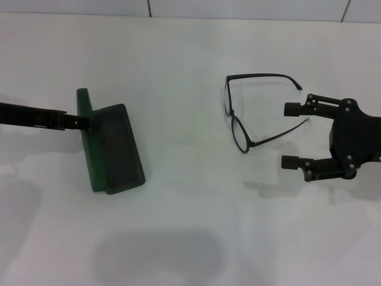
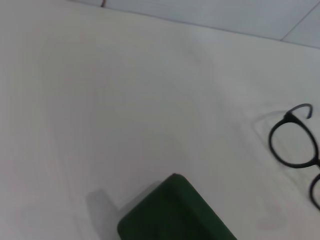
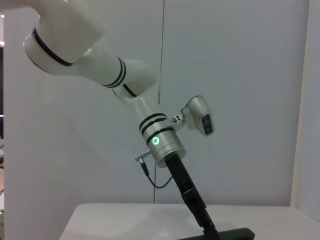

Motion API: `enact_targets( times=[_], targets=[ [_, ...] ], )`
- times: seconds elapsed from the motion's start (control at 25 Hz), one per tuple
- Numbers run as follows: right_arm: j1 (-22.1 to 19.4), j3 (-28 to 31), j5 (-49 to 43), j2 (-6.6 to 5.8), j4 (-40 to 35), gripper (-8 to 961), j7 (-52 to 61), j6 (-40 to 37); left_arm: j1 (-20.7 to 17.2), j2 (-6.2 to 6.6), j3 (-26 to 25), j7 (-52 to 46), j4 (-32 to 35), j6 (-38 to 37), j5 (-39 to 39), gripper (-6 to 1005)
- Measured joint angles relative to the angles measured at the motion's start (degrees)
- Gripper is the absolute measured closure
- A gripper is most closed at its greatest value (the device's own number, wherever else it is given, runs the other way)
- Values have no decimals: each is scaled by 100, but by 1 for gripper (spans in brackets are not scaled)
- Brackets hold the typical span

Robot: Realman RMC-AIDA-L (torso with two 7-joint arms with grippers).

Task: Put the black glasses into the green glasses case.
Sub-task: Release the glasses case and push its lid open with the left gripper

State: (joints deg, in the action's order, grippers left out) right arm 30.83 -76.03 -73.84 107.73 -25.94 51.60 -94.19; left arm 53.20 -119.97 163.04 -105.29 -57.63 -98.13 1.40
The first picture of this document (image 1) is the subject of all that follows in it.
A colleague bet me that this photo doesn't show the black glasses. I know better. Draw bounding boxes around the black glasses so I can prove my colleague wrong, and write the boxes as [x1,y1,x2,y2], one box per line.
[223,73,312,155]

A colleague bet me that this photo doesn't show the green glasses case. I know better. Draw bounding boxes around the green glasses case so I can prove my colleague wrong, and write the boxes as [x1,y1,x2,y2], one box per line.
[76,88,146,196]

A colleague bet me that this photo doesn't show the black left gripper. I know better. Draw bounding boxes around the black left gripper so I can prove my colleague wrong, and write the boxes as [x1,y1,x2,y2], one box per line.
[0,102,92,132]

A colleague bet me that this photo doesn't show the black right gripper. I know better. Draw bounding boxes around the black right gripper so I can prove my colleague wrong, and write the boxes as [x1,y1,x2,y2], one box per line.
[281,94,381,182]

